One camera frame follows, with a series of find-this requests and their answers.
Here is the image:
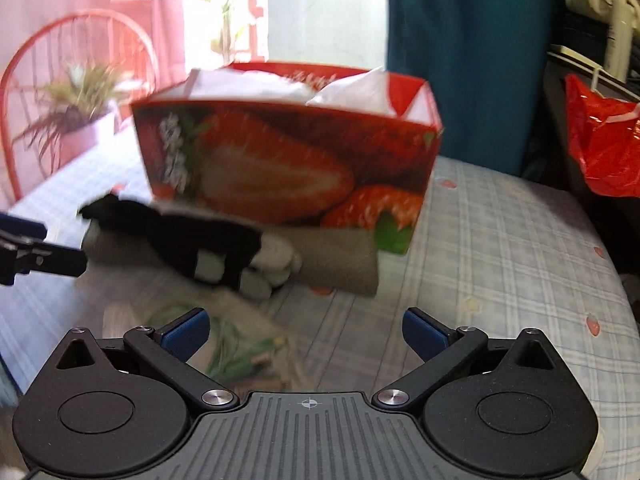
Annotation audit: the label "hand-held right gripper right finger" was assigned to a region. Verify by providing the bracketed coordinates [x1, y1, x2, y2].
[377, 308, 556, 408]

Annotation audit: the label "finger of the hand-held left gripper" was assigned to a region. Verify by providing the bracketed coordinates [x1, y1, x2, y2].
[20, 241, 88, 279]
[0, 212, 49, 242]

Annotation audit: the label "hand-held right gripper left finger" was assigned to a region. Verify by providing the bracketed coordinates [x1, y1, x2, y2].
[55, 308, 239, 410]

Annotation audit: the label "black and white sock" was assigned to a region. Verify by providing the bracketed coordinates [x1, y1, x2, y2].
[77, 192, 304, 302]

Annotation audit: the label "red strawberry print cardboard box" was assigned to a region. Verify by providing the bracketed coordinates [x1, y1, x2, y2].
[130, 61, 445, 257]

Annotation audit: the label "white plastic bag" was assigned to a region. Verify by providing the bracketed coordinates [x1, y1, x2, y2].
[306, 66, 402, 117]
[187, 67, 321, 107]

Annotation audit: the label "plaid bed sheet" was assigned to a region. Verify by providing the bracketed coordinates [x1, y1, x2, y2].
[0, 135, 640, 480]

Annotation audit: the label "grey-green towel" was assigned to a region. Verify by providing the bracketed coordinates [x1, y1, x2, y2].
[82, 225, 382, 299]

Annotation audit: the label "red plastic bag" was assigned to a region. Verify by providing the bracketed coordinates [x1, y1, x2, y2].
[565, 74, 640, 199]

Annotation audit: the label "teal curtain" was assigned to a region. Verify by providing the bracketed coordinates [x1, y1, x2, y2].
[387, 0, 583, 177]

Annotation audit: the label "white pipes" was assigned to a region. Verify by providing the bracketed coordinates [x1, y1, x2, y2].
[565, 0, 640, 82]

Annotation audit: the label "pink printed wall poster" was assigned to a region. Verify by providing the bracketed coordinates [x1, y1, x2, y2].
[0, 0, 271, 207]

